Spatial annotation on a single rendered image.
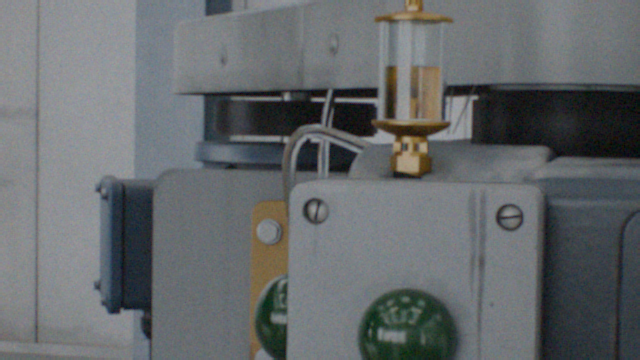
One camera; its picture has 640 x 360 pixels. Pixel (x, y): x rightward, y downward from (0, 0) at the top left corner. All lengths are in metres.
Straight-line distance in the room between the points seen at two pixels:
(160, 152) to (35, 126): 0.90
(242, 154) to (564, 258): 0.47
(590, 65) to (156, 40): 4.96
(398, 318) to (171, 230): 0.50
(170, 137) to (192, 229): 4.58
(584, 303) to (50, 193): 5.75
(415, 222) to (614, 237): 0.08
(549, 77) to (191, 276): 0.38
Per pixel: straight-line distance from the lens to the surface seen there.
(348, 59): 0.68
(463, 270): 0.38
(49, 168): 6.14
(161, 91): 5.45
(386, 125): 0.46
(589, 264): 0.43
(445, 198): 0.38
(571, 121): 0.54
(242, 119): 0.89
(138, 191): 0.88
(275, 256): 0.83
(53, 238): 6.15
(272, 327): 0.40
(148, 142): 5.47
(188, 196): 0.86
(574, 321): 0.43
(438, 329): 0.37
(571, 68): 0.54
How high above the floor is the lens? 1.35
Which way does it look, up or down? 3 degrees down
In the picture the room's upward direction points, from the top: 1 degrees clockwise
